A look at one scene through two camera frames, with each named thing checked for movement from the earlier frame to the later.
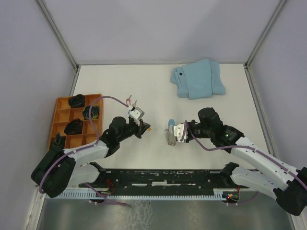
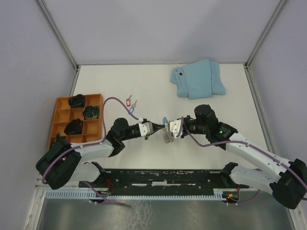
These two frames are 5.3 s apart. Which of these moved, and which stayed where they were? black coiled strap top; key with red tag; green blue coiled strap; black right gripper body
Moved: black right gripper body
Stayed: green blue coiled strap; key with red tag; black coiled strap top
